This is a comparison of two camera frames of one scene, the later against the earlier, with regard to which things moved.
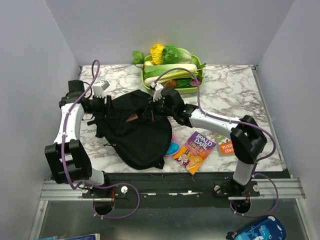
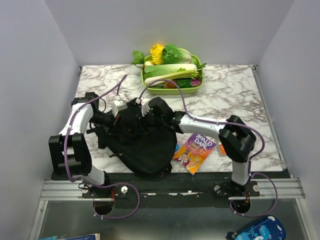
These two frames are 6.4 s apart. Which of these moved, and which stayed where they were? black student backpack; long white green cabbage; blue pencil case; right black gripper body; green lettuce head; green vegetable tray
Moved: black student backpack; right black gripper body
Stayed: green lettuce head; blue pencil case; long white green cabbage; green vegetable tray
